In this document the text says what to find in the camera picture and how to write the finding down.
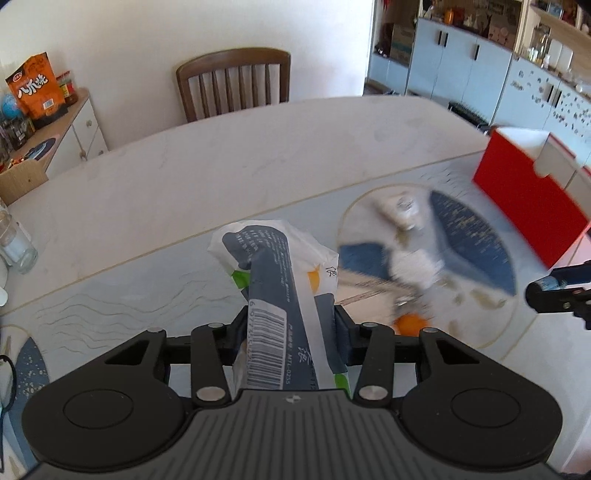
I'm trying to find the white wooden sideboard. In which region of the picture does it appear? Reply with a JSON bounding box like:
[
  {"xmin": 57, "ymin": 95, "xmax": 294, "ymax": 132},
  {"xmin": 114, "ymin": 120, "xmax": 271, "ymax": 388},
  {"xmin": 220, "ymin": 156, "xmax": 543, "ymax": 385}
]
[{"xmin": 0, "ymin": 88, "xmax": 109, "ymax": 206}]

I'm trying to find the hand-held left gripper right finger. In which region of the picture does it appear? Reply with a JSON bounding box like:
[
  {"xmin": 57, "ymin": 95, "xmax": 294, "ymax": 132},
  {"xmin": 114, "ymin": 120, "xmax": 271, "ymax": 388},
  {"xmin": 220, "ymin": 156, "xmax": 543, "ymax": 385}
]
[{"xmin": 332, "ymin": 305, "xmax": 541, "ymax": 409}]

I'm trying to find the red cardboard box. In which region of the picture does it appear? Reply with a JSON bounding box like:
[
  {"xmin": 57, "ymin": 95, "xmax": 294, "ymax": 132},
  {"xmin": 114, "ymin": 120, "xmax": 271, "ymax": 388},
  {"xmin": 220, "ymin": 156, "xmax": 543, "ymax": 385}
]
[{"xmin": 473, "ymin": 128, "xmax": 591, "ymax": 269}]

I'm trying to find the grey wooden cabinet wall unit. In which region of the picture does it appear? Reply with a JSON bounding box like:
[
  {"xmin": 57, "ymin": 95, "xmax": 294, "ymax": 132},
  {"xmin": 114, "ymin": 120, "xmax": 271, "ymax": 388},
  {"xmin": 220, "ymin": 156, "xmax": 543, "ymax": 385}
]
[{"xmin": 365, "ymin": 0, "xmax": 591, "ymax": 171}]

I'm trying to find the small printed cardboard box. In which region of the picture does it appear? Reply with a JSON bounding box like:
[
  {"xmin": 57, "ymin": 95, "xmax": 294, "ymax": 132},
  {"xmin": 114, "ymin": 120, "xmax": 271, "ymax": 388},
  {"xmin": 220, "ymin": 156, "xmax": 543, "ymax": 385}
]
[{"xmin": 390, "ymin": 23, "xmax": 416, "ymax": 65}]

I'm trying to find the orange snack bag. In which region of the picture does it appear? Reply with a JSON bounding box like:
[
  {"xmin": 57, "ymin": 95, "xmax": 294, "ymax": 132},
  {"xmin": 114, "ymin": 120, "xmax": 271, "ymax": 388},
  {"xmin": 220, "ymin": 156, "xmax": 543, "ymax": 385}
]
[{"xmin": 6, "ymin": 52, "xmax": 65, "ymax": 121}]

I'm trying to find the clear drinking glass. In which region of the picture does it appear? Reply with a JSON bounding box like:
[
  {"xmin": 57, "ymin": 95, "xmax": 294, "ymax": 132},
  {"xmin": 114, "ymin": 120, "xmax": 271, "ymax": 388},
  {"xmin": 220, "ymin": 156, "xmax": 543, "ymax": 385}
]
[{"xmin": 0, "ymin": 210, "xmax": 38, "ymax": 274}]

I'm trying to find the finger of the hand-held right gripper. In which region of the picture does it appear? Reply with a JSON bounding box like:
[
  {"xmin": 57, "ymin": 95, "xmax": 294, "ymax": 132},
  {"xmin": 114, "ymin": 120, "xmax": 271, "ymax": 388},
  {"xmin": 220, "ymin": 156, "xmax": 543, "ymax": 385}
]
[
  {"xmin": 525, "ymin": 277, "xmax": 591, "ymax": 330},
  {"xmin": 547, "ymin": 260, "xmax": 591, "ymax": 291}
]

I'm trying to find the black shoe rack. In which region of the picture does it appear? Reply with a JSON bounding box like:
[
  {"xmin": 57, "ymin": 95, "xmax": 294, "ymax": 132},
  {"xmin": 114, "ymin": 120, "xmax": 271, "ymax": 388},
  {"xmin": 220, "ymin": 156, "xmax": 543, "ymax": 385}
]
[{"xmin": 448, "ymin": 102, "xmax": 490, "ymax": 134}]

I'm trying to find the red jar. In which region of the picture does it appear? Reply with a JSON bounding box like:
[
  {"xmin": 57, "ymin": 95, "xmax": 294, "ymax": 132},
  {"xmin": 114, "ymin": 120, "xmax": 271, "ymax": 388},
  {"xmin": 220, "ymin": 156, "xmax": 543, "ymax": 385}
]
[{"xmin": 58, "ymin": 71, "xmax": 78, "ymax": 106}]

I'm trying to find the orange fruit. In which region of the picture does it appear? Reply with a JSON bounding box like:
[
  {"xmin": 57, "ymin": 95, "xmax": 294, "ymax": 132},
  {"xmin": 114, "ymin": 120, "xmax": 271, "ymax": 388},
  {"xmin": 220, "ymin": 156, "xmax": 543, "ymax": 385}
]
[{"xmin": 396, "ymin": 314, "xmax": 435, "ymax": 337}]

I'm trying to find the brown wooden chair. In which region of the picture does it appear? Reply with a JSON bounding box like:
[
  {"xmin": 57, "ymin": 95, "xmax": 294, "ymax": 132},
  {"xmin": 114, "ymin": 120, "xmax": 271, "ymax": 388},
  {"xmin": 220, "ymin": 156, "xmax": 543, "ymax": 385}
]
[{"xmin": 175, "ymin": 47, "xmax": 291, "ymax": 123}]

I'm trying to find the blue white tissue pack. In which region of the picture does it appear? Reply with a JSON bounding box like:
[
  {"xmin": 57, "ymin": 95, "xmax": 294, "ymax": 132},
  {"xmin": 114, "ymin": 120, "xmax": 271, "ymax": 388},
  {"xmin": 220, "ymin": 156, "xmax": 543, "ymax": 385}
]
[{"xmin": 207, "ymin": 219, "xmax": 352, "ymax": 400}]

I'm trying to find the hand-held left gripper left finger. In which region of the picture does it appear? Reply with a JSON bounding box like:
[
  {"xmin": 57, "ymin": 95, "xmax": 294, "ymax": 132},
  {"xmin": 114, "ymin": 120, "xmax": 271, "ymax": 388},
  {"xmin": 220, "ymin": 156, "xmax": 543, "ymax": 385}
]
[{"xmin": 48, "ymin": 307, "xmax": 250, "ymax": 409}]

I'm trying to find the small blue globe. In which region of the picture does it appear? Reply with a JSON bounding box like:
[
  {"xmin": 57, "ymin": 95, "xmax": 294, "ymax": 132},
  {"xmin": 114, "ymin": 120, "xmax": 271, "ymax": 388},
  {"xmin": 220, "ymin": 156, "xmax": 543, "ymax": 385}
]
[{"xmin": 0, "ymin": 92, "xmax": 24, "ymax": 121}]

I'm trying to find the dark jar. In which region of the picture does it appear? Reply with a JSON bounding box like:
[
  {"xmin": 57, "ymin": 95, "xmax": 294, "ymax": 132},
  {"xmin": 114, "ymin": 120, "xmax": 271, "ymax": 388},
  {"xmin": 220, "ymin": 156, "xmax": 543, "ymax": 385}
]
[{"xmin": 2, "ymin": 115, "xmax": 37, "ymax": 151}]

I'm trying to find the blue round mouse pad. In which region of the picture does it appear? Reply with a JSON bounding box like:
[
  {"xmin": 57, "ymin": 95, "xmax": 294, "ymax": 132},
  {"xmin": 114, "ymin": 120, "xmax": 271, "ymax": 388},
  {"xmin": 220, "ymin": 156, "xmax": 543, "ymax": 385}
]
[{"xmin": 21, "ymin": 136, "xmax": 57, "ymax": 162}]

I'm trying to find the small wooden box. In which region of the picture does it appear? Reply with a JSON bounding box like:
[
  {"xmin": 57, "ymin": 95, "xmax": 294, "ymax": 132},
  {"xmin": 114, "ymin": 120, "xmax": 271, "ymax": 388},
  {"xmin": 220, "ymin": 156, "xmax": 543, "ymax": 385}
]
[{"xmin": 0, "ymin": 159, "xmax": 49, "ymax": 206}]

